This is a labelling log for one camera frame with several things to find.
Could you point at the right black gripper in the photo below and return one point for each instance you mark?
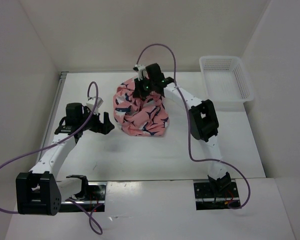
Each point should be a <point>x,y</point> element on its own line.
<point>138,92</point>

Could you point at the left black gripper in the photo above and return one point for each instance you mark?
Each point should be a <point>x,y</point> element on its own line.
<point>103,128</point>

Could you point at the pink shark print shorts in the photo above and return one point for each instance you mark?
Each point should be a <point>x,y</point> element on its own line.
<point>137,117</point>

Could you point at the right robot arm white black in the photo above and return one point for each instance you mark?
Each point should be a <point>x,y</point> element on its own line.
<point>202,119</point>

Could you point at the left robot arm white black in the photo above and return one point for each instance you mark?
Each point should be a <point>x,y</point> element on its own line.
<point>37,191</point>

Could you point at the white plastic basket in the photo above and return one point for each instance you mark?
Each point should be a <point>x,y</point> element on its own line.
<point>227,82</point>

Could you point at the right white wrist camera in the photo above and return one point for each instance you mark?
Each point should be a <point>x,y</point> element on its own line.
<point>141,71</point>

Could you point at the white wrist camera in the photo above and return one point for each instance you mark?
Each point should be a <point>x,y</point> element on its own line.
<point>93,103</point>
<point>141,71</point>

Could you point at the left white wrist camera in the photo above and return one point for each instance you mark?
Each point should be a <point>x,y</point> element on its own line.
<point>93,103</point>

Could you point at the aluminium table edge rail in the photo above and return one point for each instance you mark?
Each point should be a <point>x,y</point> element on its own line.
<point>52,114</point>

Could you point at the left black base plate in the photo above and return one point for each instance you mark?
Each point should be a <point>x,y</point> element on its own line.
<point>96,193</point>

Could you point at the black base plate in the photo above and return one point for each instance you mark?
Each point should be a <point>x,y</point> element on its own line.
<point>96,193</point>
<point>203,192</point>

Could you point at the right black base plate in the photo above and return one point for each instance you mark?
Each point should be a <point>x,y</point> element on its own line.
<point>203,192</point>

